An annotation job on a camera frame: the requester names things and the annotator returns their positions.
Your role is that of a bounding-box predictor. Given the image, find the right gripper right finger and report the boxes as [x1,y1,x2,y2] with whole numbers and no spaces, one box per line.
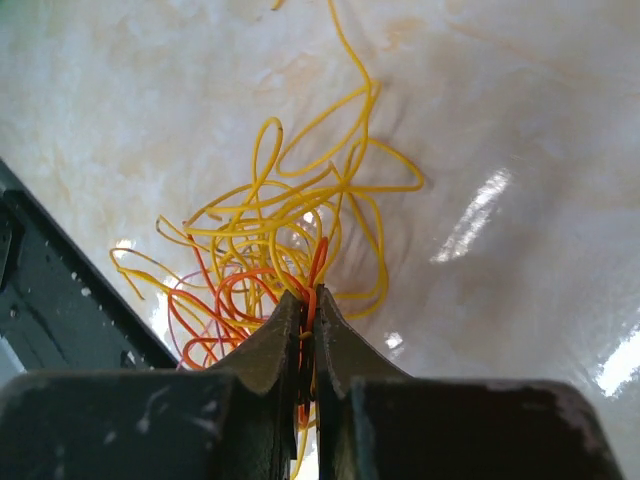
[314,284,410,398]

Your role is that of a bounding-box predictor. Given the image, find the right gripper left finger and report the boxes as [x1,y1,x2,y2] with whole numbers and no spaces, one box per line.
[207,292,300,395]

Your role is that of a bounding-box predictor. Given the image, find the yellow orange wires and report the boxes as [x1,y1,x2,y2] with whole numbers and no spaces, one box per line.
[109,0,425,480]

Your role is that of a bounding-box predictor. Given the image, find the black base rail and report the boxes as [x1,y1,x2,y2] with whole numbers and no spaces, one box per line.
[1,165,177,370]

